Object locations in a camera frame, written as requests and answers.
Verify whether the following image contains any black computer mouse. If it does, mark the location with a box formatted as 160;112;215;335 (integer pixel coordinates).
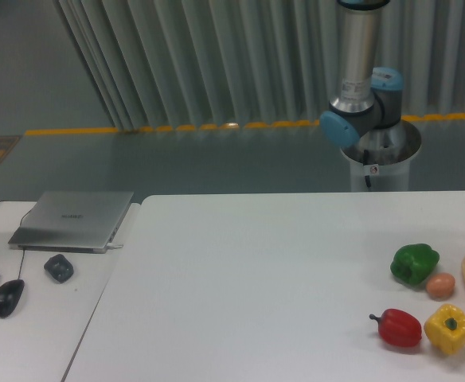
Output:
0;279;25;318

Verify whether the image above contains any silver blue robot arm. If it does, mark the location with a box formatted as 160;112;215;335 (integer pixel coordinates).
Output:
319;1;403;148

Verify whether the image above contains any white usb dongle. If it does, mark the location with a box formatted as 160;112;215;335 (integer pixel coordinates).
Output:
106;243;123;250

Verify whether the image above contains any silver closed laptop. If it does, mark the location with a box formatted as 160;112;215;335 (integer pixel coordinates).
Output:
9;191;134;253

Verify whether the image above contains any black earbuds case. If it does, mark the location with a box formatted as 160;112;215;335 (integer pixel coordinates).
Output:
44;254;74;283

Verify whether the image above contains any green bell pepper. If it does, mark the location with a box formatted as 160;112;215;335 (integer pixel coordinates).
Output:
390;244;440;287

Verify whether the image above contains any red bell pepper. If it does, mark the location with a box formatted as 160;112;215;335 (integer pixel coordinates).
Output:
369;308;422;348

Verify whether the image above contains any brown egg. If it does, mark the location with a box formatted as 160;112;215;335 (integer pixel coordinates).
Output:
426;273;455;300

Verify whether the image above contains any yellow bell pepper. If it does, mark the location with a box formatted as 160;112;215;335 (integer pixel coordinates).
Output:
424;304;465;355

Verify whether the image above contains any black pedestal cable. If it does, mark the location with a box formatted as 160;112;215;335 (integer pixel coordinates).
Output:
362;149;373;192

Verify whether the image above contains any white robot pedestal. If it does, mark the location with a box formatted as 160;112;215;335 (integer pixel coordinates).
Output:
342;120;422;192

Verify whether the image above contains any black mouse cable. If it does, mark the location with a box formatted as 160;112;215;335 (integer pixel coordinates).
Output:
16;208;37;281

